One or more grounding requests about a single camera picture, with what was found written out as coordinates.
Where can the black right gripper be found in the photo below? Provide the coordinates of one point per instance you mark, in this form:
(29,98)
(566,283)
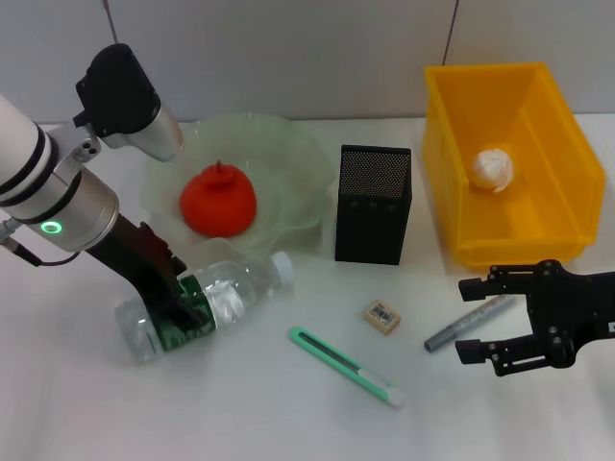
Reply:
(572,307)

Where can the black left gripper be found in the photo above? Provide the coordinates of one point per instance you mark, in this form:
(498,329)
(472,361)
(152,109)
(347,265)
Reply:
(130,254)

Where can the clear green-label water bottle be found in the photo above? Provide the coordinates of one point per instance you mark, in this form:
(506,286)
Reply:
(235,293)

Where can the red-orange toy orange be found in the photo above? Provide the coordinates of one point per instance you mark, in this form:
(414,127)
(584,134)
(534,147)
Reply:
(218,204)

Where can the white paper ball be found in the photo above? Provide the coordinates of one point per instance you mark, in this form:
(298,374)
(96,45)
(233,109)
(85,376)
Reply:
(492,170)

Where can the green utility knife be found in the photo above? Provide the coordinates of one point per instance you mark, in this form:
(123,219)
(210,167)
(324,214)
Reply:
(336,360)

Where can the grey marker pen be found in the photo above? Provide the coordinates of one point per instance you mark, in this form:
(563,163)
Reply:
(461,326)

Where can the beige eraser with barcode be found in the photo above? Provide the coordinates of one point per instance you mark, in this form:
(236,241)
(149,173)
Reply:
(381,315)

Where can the pale green glass fruit plate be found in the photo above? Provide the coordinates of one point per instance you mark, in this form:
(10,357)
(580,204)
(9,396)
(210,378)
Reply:
(288,168)

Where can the black mesh pen holder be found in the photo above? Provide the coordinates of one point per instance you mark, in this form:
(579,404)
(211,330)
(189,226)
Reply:
(372,211)

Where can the yellow plastic bin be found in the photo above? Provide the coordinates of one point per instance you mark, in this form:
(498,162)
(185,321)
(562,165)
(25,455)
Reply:
(538,225)

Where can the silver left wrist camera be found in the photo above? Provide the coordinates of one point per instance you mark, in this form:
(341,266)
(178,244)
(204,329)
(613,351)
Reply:
(125,96)

